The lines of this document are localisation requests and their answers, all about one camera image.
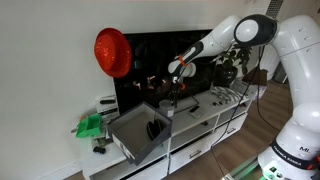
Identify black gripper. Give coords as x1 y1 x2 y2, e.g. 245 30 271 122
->
169 75 184 109

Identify clear plastic cup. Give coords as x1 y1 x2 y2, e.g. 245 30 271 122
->
158 98 175 118

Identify smartphone with black remote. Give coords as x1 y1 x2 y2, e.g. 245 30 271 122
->
188 105 206 119

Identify black headphones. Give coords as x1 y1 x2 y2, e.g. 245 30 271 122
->
146 118 165 141

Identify white tv stand cabinet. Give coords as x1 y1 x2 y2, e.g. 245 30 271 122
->
79 89 253 180

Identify black flat screen tv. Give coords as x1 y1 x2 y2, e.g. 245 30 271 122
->
113 28 224 116

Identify grey open cardboard box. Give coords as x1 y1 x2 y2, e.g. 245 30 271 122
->
106 101 174 166

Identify striped blue cream towel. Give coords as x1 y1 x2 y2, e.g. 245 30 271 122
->
211 85 248 103

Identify potted green plant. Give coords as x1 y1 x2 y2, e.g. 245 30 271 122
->
213 43 254 88

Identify white and black product box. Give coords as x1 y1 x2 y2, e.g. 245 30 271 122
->
95 95 121 123

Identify printed white cardboard box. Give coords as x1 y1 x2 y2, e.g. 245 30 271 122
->
232 67 269 101

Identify green plastic bin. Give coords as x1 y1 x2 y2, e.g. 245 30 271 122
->
75 114 103 139

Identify small black gadget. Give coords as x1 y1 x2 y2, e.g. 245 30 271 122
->
92 146 107 155

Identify grey trash can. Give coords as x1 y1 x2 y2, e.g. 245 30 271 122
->
272 62 290 85

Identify black cable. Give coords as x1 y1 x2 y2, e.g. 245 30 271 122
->
209 45 268 172

